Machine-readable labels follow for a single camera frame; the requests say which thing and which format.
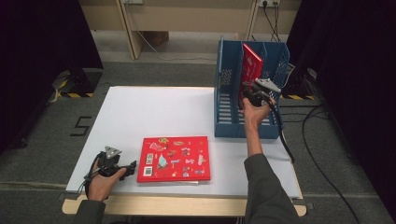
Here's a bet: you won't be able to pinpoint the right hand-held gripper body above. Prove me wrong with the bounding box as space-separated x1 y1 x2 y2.
247 77 282 107

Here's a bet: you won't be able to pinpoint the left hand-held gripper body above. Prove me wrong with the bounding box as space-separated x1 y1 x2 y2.
92 145 128 178

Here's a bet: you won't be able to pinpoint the blue plastic file rack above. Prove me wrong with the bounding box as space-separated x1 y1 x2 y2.
214 39 291 140

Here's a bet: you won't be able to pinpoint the person's right hand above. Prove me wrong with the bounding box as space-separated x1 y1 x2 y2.
242 97 276 130

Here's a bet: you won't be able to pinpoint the person's left hand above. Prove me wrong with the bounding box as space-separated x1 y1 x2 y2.
87 160 128 202

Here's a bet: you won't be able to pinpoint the black stand base striped tape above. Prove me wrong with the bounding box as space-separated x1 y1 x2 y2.
279 66 318 102
56 68 105 99

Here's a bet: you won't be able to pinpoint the grey tape strip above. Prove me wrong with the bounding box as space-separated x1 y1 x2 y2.
293 199 315 210
58 191 79 201

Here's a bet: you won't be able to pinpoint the white table board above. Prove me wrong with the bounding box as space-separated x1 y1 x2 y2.
65 85 304 201

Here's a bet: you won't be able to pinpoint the wooden table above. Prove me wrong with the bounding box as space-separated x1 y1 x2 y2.
61 85 308 217

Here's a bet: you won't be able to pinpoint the light wooden desk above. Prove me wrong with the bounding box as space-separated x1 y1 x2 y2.
78 0 303 61

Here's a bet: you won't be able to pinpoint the black curtain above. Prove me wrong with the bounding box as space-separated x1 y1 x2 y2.
0 0 105 156
285 0 396 216

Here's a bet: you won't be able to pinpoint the brown cardboard box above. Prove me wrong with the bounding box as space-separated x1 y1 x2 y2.
145 31 170 49

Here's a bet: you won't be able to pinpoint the left hand-held gripper cable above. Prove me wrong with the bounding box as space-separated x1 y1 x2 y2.
81 154 101 198

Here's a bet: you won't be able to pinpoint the hand-held gripper cable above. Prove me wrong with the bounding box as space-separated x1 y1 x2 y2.
81 154 101 198
266 99 295 164

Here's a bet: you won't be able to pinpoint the right hand-held gripper cable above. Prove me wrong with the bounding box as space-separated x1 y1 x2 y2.
266 99 295 164

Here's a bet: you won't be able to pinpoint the black floor cable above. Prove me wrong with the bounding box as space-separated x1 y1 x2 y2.
299 104 362 224

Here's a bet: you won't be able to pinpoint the black plug cables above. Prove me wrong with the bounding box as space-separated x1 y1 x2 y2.
262 0 281 43

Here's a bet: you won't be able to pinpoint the white wall outlet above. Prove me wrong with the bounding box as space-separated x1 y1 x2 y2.
258 0 281 8

